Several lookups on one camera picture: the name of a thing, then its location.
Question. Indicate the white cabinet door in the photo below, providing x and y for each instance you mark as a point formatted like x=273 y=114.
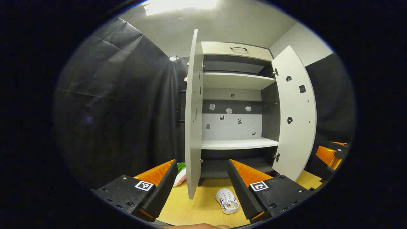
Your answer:
x=193 y=127
x=297 y=121

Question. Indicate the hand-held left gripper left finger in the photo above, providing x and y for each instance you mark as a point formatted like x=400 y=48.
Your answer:
x=165 y=184

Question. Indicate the black backdrop cloth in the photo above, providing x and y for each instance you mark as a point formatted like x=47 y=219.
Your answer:
x=111 y=111

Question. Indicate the white cabinet shelf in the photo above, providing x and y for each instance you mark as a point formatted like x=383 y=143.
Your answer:
x=235 y=81
x=238 y=143

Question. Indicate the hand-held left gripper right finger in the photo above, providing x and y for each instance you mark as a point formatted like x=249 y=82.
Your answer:
x=240 y=187

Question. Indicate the white shoe cabinet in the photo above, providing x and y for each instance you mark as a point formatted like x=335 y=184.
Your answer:
x=232 y=127

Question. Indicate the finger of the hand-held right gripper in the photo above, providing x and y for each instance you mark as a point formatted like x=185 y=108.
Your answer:
x=341 y=149
x=326 y=155

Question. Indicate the white cabinet drawer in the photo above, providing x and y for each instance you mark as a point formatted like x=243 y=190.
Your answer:
x=219 y=51

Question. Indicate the white striped shoe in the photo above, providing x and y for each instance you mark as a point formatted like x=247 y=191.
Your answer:
x=226 y=200

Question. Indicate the green and pink soft object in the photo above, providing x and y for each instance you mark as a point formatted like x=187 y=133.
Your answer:
x=179 y=178

